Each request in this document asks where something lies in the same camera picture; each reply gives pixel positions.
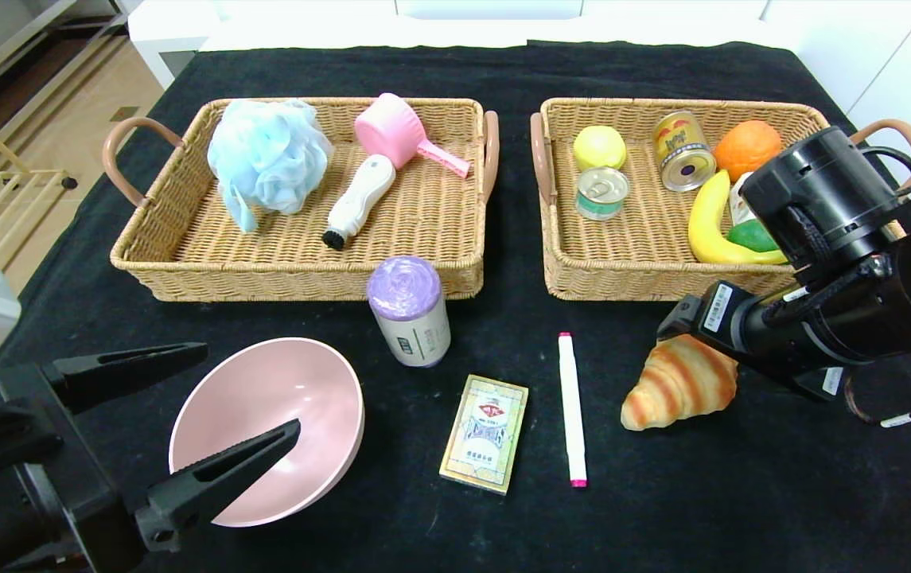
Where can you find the toy orange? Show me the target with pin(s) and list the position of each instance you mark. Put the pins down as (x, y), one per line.
(741, 147)

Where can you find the yellow toy banana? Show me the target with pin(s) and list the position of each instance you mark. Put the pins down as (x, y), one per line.
(706, 231)

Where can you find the small white juice carton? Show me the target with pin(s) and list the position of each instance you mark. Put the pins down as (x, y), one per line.
(740, 203)

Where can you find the white bottle black cap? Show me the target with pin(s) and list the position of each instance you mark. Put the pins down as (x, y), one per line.
(362, 193)

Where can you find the yellow toy lemon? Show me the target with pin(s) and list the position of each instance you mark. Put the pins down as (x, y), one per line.
(598, 147)

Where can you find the pink plastic scoop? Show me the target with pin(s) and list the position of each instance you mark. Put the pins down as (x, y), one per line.
(390, 130)

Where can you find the playing card box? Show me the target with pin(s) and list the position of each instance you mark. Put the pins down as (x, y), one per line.
(485, 434)

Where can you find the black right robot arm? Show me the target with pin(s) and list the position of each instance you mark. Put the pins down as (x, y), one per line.
(821, 191)

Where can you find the small green label tin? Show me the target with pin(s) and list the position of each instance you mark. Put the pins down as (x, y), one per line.
(602, 193)

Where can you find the pink plastic bowl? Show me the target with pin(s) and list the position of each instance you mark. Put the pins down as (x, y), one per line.
(264, 390)

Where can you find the blue mesh bath pouf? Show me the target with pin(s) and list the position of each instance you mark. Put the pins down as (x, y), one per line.
(268, 157)

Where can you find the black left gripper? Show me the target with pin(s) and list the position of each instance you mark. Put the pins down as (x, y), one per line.
(65, 465)

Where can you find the wooden wheeled rack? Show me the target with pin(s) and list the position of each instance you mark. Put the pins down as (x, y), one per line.
(9, 208)

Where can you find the toy croissant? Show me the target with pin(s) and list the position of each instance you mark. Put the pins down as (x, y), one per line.
(674, 390)

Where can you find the green toy mango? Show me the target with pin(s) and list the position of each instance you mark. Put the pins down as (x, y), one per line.
(753, 235)

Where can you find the white marker pink ends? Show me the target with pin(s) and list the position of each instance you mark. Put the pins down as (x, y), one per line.
(571, 406)

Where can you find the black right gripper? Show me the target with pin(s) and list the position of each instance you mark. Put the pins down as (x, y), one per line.
(711, 312)

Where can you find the black tablecloth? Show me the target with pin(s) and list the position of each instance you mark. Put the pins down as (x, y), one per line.
(662, 525)

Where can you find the purple lidded bag roll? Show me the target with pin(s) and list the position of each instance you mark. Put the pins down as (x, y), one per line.
(411, 318)

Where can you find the gold red drink can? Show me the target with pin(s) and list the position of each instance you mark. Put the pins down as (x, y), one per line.
(682, 153)

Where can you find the white side table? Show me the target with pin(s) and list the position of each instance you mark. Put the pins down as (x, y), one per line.
(169, 32)

